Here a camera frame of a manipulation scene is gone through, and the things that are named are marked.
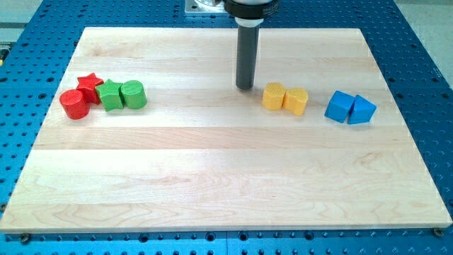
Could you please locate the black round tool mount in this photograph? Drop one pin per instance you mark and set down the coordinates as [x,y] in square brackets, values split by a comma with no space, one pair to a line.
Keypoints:
[250,13]

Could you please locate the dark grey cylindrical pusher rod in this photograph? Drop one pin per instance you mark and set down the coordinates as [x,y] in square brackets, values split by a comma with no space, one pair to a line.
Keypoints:
[247,47]

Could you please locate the yellow hexagon block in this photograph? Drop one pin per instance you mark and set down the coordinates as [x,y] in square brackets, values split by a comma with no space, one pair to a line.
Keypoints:
[273,96]

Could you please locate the blue cube block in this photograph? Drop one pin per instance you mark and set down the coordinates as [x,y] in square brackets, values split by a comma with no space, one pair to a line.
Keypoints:
[339,106]

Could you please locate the yellow heart block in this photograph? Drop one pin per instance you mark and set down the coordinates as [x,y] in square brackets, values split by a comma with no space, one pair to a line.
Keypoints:
[295,100]

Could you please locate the light wooden board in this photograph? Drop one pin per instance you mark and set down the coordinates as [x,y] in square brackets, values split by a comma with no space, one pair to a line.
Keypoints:
[205,156]

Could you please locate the green cylinder block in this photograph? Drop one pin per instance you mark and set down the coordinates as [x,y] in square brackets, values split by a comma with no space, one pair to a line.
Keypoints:
[134,94]

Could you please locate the blue triangular prism block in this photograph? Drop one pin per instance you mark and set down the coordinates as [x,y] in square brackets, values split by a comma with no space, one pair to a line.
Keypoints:
[362,111]

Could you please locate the green star block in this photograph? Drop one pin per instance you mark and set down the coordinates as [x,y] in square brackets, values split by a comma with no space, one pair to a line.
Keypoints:
[110,95]

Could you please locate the red star block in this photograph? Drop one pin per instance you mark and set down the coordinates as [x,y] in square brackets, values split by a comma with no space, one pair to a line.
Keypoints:
[87,86]

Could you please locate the red cylinder block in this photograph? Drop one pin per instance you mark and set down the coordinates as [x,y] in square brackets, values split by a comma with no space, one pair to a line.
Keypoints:
[74,104]

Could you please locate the right board stop screw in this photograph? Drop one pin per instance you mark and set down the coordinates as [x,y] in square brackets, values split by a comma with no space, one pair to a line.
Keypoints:
[438,232]

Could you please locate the board stop screw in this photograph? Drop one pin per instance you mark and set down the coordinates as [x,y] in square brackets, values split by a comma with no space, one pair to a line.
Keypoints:
[438,232]
[25,238]

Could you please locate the left board stop screw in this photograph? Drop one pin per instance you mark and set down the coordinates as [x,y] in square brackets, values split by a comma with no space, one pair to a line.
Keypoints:
[25,238]

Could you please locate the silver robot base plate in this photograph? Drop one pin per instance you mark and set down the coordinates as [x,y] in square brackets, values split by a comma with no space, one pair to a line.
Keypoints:
[204,6]

